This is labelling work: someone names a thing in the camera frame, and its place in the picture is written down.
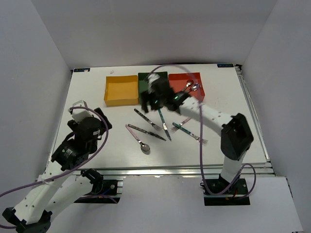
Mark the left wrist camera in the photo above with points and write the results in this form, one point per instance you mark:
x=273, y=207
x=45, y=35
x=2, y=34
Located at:
x=79, y=114

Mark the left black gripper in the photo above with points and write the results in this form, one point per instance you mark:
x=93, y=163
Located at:
x=72, y=123

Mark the yellow paper box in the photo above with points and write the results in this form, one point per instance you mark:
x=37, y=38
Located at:
x=121, y=91

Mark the left blue corner label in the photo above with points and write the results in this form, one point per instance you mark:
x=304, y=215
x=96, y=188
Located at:
x=86, y=69

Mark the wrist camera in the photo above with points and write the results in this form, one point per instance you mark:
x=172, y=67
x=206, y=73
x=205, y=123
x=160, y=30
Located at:
x=79, y=114
x=152, y=77

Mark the black patterned handle fork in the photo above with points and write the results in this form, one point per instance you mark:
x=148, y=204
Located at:
x=158, y=128

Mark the red paper box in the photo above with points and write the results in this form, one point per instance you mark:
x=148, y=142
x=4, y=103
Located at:
x=179, y=80

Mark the teal handled spoon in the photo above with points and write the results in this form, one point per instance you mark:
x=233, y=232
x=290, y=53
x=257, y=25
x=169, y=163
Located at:
x=194, y=87

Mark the teal handled fork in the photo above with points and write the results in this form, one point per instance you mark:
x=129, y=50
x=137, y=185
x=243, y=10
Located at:
x=198, y=139

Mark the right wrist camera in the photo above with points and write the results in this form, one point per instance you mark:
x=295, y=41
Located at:
x=152, y=77

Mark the blue corner label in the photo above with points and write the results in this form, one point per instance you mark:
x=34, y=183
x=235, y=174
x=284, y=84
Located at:
x=225, y=65
x=86, y=69

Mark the pink handled fork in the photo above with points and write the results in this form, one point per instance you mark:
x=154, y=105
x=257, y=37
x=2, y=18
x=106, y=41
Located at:
x=175, y=128

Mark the right blue corner label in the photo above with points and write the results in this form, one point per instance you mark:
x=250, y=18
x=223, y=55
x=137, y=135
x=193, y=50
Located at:
x=225, y=65

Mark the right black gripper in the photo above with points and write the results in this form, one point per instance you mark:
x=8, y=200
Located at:
x=146, y=97

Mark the pink handled spoon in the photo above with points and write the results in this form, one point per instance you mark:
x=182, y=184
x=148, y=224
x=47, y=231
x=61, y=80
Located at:
x=145, y=148

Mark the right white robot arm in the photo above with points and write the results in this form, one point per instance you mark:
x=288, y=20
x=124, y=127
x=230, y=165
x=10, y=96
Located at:
x=233, y=130

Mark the black handled spoon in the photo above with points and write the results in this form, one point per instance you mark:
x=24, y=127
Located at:
x=188, y=84

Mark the black patterned handle knife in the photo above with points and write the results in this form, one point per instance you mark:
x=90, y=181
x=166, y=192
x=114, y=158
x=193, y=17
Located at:
x=146, y=132

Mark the teal handled knife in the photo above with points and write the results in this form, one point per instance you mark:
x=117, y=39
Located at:
x=164, y=125

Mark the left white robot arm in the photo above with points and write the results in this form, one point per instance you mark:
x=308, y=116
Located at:
x=34, y=213

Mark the green paper box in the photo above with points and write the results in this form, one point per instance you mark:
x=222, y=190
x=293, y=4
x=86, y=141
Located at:
x=143, y=84

